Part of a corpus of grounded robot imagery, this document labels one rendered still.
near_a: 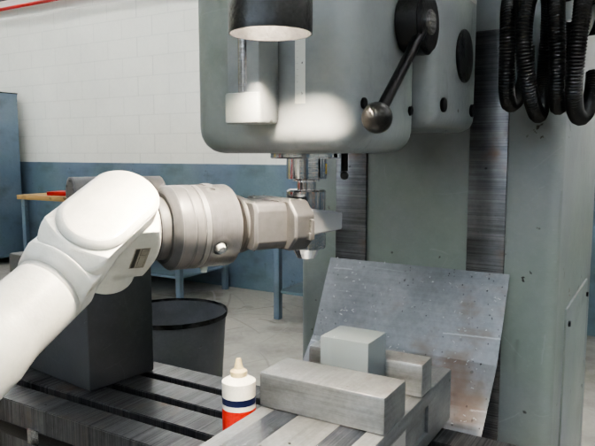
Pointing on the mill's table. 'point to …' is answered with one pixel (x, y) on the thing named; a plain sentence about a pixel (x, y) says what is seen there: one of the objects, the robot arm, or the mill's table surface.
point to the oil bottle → (237, 395)
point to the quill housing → (312, 83)
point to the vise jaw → (334, 395)
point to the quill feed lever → (419, 14)
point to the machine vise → (423, 372)
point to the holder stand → (103, 338)
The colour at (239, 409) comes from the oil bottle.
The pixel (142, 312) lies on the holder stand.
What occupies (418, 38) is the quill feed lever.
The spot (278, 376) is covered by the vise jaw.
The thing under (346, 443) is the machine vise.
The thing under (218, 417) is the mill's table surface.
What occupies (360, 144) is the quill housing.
